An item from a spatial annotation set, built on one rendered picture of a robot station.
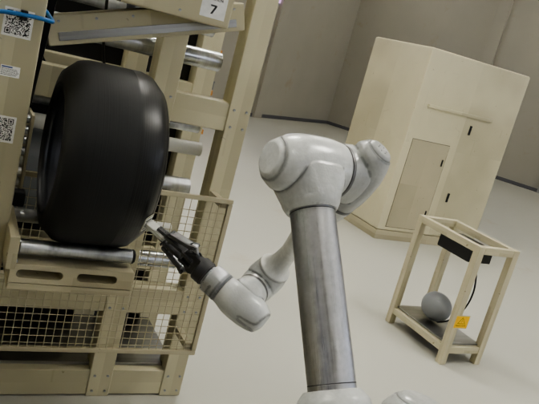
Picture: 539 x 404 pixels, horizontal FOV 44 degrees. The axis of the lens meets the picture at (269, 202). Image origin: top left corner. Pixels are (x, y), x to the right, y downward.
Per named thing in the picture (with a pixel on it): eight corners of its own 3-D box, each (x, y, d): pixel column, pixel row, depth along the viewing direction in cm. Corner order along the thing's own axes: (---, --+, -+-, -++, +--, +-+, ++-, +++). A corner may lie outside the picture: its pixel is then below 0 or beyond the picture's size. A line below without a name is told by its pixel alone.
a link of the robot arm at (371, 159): (342, 180, 170) (303, 172, 161) (387, 132, 159) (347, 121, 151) (363, 220, 162) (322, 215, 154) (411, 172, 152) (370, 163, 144)
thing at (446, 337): (439, 365, 416) (480, 247, 398) (384, 320, 467) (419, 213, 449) (479, 365, 432) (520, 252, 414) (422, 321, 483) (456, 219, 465)
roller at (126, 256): (15, 236, 191) (13, 252, 191) (17, 239, 187) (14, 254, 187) (132, 248, 207) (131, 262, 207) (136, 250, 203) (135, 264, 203)
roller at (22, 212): (9, 208, 216) (6, 221, 215) (10, 205, 212) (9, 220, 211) (114, 220, 232) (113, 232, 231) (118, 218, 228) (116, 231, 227)
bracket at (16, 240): (4, 268, 184) (10, 236, 182) (-3, 220, 218) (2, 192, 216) (17, 270, 186) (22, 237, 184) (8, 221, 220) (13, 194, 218)
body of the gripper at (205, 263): (206, 273, 186) (181, 252, 187) (195, 290, 191) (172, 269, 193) (220, 260, 192) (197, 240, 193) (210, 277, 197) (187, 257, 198)
